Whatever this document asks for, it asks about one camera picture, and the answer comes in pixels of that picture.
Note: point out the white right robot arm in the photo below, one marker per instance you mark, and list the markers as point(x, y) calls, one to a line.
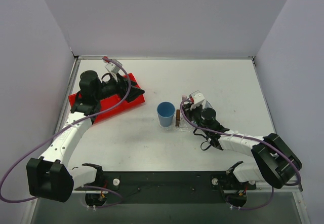
point(274, 162)

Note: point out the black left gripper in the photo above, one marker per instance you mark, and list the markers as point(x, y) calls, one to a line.
point(126, 88)

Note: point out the red plastic compartment bin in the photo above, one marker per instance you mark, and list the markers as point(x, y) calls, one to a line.
point(88, 99)

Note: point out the blue plastic cup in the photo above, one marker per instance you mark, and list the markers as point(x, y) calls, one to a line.
point(165, 112)

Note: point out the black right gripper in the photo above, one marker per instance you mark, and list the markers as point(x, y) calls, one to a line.
point(189, 111)

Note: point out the clear textured glass tray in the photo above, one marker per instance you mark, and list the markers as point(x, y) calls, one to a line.
point(173, 128)

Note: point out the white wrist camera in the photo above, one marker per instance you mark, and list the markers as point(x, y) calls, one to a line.
point(112, 66)
point(197, 99)

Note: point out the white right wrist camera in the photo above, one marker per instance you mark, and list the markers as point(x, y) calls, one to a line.
point(197, 99)

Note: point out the clear textured holder with wood ends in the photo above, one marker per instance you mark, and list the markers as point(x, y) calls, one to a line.
point(180, 122)

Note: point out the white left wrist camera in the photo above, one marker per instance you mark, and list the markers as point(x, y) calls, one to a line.
point(112, 66)

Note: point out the pink toothbrush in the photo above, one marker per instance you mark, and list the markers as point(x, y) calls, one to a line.
point(185, 98)

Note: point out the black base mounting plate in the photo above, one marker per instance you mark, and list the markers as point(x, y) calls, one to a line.
point(165, 187)

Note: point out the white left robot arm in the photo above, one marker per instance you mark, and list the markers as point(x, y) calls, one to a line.
point(48, 176)

